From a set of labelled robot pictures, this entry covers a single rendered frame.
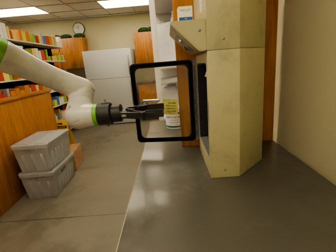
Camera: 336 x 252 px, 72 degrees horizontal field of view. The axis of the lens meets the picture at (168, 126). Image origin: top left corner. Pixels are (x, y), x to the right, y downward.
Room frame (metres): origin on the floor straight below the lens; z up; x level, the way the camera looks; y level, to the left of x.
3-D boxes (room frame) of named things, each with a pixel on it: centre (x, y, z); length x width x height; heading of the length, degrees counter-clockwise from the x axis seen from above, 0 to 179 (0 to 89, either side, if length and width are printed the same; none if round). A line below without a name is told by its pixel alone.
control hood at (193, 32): (0.97, -0.09, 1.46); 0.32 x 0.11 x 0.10; 179
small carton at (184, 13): (0.93, -0.09, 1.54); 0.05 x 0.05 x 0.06; 1
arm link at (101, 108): (0.96, 0.25, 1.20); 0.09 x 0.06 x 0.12; 179
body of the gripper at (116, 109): (0.96, 0.18, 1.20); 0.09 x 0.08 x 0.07; 89
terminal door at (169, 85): (1.14, 0.01, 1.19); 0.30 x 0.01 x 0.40; 82
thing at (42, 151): (2.65, 1.49, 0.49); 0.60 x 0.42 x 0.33; 179
